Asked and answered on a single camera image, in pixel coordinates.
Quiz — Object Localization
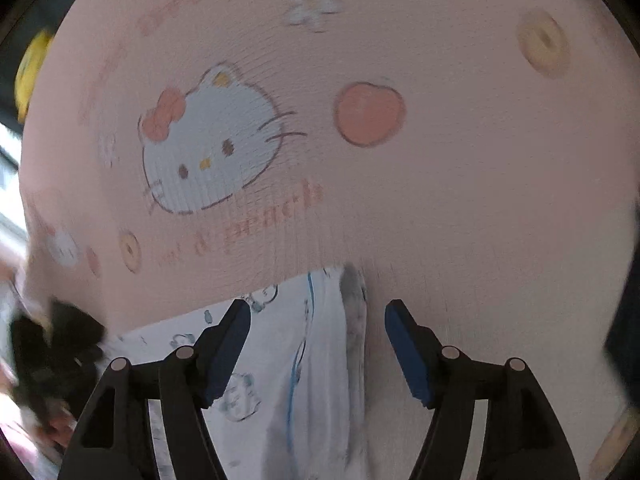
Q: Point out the pink cream cartoon print blanket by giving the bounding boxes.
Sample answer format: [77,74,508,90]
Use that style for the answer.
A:
[20,0,640,480]

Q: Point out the black garment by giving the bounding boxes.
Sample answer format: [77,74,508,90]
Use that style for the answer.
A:
[10,300,107,431]

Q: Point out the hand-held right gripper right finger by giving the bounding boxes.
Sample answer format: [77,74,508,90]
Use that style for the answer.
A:
[385,299,581,480]

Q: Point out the yellow plush toy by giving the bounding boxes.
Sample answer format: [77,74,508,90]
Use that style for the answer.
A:
[15,30,53,122]

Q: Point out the white cartoon print shorts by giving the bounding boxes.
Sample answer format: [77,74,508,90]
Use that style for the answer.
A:
[107,262,371,480]

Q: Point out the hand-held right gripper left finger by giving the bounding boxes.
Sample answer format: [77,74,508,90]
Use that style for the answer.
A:
[57,299,252,480]

